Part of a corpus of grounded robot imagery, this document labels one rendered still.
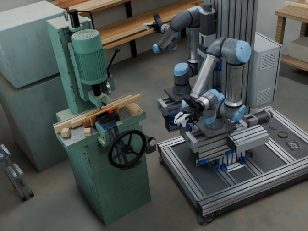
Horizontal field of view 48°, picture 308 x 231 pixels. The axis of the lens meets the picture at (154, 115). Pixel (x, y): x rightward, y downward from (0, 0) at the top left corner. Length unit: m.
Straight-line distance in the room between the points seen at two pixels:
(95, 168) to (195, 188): 0.82
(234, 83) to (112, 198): 1.30
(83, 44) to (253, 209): 1.84
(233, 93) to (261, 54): 0.45
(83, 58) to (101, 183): 0.93
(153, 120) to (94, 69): 1.80
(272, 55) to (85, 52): 1.27
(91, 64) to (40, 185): 1.58
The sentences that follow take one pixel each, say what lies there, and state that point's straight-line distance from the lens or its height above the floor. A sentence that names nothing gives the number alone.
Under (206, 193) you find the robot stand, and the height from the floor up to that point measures 0.21.
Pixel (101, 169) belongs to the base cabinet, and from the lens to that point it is 2.54.
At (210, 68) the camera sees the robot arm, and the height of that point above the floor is 1.31.
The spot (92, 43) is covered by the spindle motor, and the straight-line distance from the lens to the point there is 2.16.
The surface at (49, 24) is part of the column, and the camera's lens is 2.50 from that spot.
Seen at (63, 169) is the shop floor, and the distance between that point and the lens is 3.53.
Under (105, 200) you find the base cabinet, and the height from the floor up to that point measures 0.28.
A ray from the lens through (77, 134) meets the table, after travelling 2.37.
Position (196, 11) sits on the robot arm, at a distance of 2.60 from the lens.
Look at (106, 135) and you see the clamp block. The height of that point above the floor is 0.92.
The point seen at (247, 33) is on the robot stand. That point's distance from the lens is 2.43.
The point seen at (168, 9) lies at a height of 0.63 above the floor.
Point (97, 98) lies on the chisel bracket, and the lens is 2.37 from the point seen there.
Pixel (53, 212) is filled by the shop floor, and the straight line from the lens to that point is 3.17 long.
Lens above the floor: 2.29
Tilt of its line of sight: 35 degrees down
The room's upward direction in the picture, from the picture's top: 6 degrees counter-clockwise
